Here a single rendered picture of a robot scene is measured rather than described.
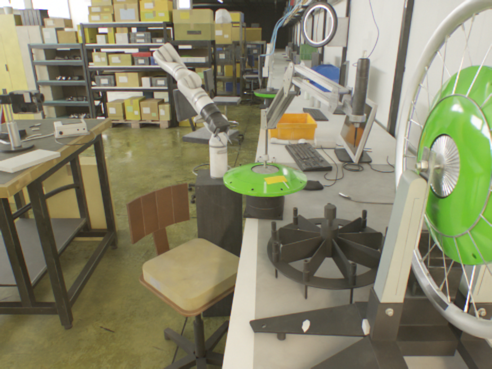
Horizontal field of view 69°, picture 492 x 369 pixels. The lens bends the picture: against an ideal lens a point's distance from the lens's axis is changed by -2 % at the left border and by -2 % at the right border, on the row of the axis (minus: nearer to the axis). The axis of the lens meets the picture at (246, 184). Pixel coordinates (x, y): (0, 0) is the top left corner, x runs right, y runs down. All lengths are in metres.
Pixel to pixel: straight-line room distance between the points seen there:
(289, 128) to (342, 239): 1.46
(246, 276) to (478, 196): 0.68
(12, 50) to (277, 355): 7.65
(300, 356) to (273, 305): 0.17
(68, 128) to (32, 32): 5.44
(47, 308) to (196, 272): 1.05
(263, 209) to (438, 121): 0.81
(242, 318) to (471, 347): 0.48
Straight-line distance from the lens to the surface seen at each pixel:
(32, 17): 7.90
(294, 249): 1.04
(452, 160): 0.64
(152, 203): 1.72
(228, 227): 1.97
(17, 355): 2.42
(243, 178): 1.29
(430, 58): 0.81
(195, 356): 1.99
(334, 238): 1.05
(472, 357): 0.84
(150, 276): 1.63
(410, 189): 0.64
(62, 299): 2.31
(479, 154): 0.59
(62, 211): 3.23
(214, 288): 1.53
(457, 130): 0.63
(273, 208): 1.35
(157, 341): 2.22
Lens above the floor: 1.55
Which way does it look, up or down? 22 degrees down
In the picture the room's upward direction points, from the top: straight up
